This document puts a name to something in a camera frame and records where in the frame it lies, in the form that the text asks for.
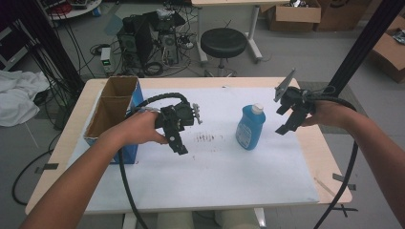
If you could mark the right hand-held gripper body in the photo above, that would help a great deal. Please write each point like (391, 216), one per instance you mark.
(299, 100)

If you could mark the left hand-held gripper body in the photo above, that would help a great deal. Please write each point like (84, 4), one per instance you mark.
(180, 115)

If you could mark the blue bottle with white cap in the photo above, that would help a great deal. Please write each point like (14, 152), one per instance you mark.
(250, 127)

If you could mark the blue cardboard box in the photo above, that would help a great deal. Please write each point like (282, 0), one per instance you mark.
(111, 106)

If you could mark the person's right hand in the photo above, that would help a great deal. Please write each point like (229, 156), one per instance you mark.
(331, 114)

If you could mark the person's left hand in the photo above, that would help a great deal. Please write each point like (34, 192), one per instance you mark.
(141, 129)

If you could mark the white paper sheet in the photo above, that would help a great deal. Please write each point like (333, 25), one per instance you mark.
(223, 178)

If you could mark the grey computer tower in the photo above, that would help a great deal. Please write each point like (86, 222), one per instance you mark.
(168, 47)

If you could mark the grey tape strip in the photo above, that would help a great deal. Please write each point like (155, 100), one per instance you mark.
(47, 167)
(342, 179)

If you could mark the brown cardboard box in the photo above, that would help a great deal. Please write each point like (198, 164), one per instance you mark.
(344, 14)
(296, 16)
(390, 54)

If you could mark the black round stool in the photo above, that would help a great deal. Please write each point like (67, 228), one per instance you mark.
(223, 42)

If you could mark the black computer tower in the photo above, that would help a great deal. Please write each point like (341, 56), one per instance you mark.
(135, 38)

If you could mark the black metal stand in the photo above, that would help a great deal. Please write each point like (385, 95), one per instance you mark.
(366, 41)

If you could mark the white power supply unit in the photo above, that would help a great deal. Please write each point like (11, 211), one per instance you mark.
(106, 58)

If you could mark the black tape cross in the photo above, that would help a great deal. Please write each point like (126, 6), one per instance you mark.
(344, 209)

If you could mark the round white table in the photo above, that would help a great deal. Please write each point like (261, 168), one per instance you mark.
(74, 12)

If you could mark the white cloth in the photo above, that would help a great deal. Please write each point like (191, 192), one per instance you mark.
(17, 95)

